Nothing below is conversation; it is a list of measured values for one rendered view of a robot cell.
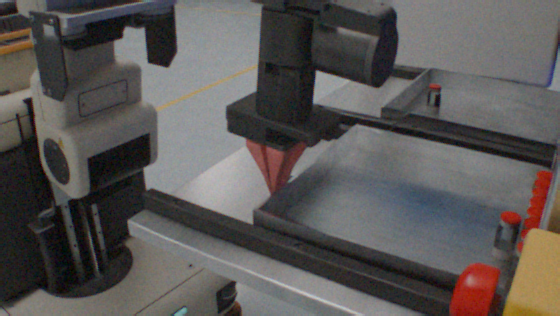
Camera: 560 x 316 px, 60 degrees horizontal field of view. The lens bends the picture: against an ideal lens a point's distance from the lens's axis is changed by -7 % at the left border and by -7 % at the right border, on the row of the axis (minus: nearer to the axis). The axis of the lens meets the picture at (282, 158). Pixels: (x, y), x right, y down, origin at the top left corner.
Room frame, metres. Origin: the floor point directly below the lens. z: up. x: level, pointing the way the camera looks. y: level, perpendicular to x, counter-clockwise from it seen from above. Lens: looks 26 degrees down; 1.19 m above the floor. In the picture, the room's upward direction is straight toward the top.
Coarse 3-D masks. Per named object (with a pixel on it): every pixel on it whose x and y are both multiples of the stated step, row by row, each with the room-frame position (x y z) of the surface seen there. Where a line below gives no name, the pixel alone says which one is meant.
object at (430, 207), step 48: (336, 144) 0.60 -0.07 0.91; (384, 144) 0.64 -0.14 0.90; (432, 144) 0.60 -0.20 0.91; (288, 192) 0.49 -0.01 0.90; (336, 192) 0.53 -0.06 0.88; (384, 192) 0.53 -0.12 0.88; (432, 192) 0.53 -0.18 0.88; (480, 192) 0.53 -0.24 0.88; (528, 192) 0.53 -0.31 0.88; (336, 240) 0.39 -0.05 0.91; (384, 240) 0.43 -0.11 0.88; (432, 240) 0.43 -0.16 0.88; (480, 240) 0.43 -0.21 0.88
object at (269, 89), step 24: (264, 72) 0.47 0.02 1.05; (288, 72) 0.46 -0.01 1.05; (312, 72) 0.47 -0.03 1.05; (264, 96) 0.47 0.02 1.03; (288, 96) 0.46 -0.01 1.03; (312, 96) 0.48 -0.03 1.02; (264, 120) 0.46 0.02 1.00; (288, 120) 0.46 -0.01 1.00; (312, 120) 0.47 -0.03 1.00; (336, 120) 0.48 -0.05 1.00; (312, 144) 0.44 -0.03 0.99
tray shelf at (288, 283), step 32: (352, 96) 0.88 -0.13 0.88; (384, 96) 0.88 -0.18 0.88; (224, 160) 0.62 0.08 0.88; (192, 192) 0.54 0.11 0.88; (224, 192) 0.54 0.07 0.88; (256, 192) 0.54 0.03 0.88; (128, 224) 0.47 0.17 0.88; (160, 224) 0.47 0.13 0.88; (192, 256) 0.42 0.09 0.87; (224, 256) 0.41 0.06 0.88; (256, 256) 0.41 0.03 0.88; (256, 288) 0.38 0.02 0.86; (288, 288) 0.36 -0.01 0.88; (320, 288) 0.36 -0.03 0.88; (352, 288) 0.36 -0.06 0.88
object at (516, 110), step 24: (432, 72) 0.95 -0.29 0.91; (456, 72) 0.92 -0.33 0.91; (408, 96) 0.84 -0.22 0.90; (456, 96) 0.88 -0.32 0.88; (480, 96) 0.88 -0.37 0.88; (504, 96) 0.87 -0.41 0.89; (528, 96) 0.85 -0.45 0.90; (552, 96) 0.83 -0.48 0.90; (408, 120) 0.71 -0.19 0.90; (432, 120) 0.69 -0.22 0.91; (456, 120) 0.76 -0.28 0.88; (480, 120) 0.76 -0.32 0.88; (504, 120) 0.76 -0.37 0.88; (528, 120) 0.77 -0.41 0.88; (552, 120) 0.77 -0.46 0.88; (504, 144) 0.63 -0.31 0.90; (528, 144) 0.62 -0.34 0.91; (552, 144) 0.60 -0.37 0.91
